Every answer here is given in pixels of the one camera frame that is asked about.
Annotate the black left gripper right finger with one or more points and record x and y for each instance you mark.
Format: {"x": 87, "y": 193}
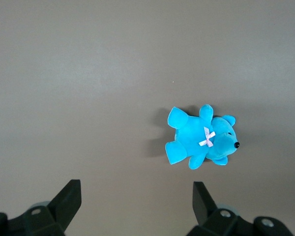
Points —
{"x": 218, "y": 218}

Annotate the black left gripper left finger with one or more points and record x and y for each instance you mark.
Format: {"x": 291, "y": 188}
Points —
{"x": 49, "y": 216}

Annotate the blue plush teddy bear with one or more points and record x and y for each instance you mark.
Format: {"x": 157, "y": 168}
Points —
{"x": 201, "y": 137}

